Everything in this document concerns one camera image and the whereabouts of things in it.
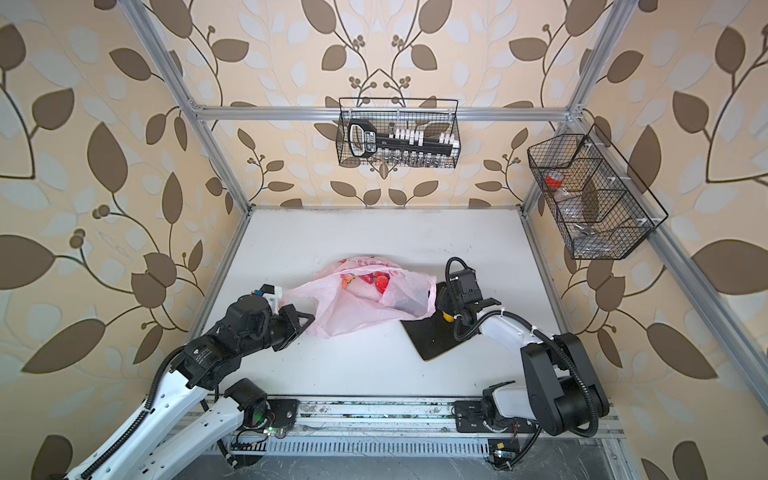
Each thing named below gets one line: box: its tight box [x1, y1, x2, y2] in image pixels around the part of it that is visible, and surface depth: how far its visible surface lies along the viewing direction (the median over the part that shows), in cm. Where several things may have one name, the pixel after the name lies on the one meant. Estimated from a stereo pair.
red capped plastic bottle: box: [545, 170, 571, 202], surface depth 88 cm
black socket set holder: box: [348, 119, 460, 162], surface depth 86 cm
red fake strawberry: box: [373, 271, 390, 294], surface depth 97 cm
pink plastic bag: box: [280, 256, 437, 339], surface depth 84 cm
